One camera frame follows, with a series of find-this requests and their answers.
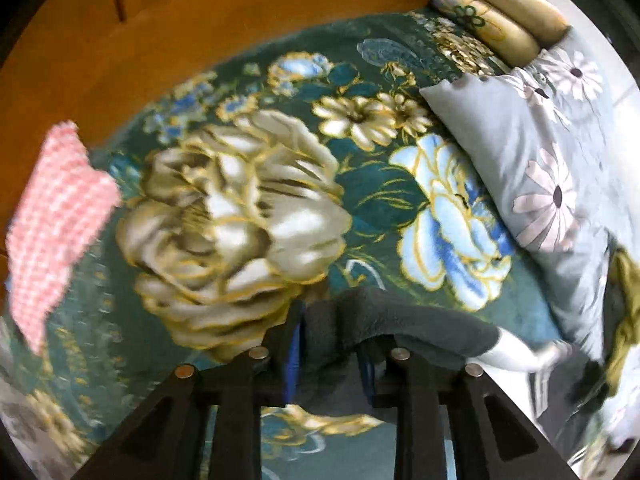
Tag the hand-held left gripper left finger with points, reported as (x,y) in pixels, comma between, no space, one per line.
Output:
(292,360)

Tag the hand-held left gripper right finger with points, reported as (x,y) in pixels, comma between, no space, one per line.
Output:
(366,367)

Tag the dark grey garment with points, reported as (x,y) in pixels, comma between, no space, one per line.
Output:
(395,325)

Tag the green floral blanket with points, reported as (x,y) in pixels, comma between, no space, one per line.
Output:
(280,200)

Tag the olive green cloth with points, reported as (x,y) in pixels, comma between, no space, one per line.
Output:
(622,310)

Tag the pink checkered cloth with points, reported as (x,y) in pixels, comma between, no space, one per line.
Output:
(52,225)

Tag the grey floral pillow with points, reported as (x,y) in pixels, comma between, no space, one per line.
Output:
(550,160)

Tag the beige floral bolster pillow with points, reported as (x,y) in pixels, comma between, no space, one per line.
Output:
(487,25)
(515,0)

